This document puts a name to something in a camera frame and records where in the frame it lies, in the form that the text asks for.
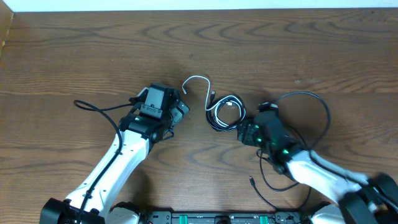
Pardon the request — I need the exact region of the black cable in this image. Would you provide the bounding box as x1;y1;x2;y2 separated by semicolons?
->
205;90;313;212

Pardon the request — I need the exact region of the white cable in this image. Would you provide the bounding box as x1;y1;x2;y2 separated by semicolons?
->
182;75;247;128

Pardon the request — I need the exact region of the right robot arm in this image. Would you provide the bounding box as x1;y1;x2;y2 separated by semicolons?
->
236;103;397;223

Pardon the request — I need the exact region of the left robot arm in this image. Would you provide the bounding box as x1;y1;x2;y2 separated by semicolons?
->
39;83;189;223

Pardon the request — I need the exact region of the left camera cable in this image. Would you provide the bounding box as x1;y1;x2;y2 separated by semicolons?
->
73;99;137;224

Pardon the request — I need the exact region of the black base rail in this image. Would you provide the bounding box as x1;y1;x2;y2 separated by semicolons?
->
111;210;343;224

